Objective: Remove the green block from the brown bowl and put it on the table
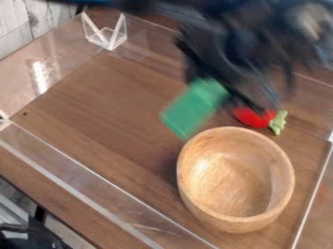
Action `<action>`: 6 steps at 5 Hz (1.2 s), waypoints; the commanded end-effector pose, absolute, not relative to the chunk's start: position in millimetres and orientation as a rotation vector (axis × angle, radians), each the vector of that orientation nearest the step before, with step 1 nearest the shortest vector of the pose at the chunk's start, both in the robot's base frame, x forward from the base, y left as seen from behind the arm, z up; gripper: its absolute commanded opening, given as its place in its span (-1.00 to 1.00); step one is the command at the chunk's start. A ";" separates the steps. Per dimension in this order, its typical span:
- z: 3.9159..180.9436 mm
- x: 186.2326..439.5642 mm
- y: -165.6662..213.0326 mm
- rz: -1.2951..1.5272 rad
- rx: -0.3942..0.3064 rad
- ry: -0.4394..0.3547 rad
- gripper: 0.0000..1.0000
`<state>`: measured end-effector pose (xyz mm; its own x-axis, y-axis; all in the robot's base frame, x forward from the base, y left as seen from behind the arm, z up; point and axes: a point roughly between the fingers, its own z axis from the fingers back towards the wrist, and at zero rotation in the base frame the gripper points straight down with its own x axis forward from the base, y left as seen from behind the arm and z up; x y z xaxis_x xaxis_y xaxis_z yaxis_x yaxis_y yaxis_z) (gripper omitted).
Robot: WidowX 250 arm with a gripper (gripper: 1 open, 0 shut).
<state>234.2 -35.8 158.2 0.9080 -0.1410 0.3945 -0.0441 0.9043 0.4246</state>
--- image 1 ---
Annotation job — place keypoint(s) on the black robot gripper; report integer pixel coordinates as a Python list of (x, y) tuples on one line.
[(237, 59)]

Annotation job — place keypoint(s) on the green rectangular block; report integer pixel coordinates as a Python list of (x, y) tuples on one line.
[(193, 107)]

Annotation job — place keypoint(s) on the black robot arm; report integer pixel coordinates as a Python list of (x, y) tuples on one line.
[(298, 24)]

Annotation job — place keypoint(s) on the brown wooden bowl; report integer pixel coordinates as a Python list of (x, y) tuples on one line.
[(236, 179)]

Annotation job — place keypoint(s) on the red plush strawberry toy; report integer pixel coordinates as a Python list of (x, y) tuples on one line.
[(269, 119)]

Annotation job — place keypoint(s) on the clear acrylic front barrier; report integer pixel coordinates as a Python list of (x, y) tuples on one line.
[(109, 216)]

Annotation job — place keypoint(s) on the black device lower left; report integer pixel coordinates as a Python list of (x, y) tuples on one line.
[(29, 236)]

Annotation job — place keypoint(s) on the clear acrylic corner bracket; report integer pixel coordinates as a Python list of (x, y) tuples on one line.
[(108, 37)]

